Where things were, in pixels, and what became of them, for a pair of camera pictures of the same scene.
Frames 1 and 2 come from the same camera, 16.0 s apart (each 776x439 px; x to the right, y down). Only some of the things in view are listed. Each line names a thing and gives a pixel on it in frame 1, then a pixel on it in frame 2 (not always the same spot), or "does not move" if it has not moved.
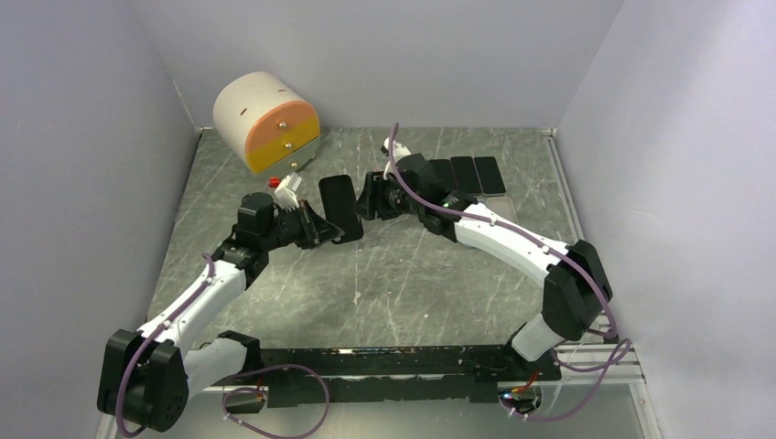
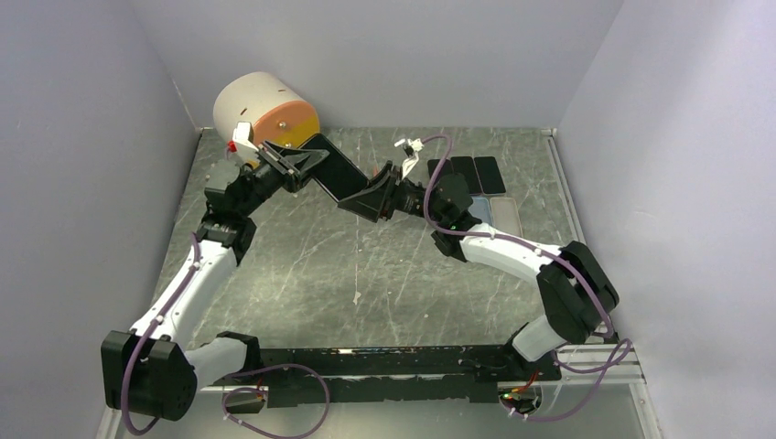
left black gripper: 318,230 → 289,164
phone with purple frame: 466,175 does not move
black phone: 442,176 does not move
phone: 490,178 does not move
